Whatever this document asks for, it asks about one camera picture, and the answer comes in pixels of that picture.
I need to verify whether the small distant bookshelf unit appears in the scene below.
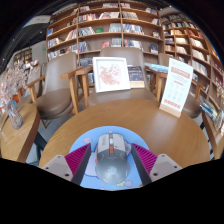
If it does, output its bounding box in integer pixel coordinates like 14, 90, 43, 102
12, 46, 34, 68

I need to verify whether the curved wooden bookshelf unit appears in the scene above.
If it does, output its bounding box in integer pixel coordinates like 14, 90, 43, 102
159, 12, 224, 98

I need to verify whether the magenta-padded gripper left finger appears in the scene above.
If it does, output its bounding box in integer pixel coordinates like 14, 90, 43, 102
41, 143, 92, 186

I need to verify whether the white ceiling air vent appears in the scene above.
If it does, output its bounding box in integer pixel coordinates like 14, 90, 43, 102
22, 14, 52, 29

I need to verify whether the glass vase with pink flowers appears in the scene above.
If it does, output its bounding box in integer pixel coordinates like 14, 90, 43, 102
0, 59, 30, 131

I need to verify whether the white sign on wooden base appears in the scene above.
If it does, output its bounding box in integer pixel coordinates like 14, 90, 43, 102
158, 57, 195, 119

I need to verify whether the stack of light blue books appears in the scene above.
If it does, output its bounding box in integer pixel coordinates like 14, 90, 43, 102
143, 62, 170, 74

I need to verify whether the grey computer mouse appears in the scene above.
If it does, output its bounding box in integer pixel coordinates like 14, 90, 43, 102
94, 132, 131, 186

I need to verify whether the glass vase with beige dried flowers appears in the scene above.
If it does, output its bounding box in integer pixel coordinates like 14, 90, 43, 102
212, 82, 224, 133

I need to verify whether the round blue mouse pad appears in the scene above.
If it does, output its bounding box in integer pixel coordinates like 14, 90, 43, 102
68, 125, 150, 191

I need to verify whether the white framed floral picture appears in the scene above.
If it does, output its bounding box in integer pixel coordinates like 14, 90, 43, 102
91, 56, 132, 94

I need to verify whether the dark book on wooden stand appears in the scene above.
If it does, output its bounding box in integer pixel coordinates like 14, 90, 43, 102
127, 65, 146, 90

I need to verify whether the wide wooden bookshelf unit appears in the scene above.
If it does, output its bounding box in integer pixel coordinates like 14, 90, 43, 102
45, 1, 165, 63

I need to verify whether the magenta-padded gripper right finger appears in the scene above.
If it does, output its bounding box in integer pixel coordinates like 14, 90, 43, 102
130, 142, 184, 186

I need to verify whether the round wooden side table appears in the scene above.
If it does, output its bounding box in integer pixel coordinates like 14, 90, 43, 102
0, 102, 41, 164
201, 111, 224, 160

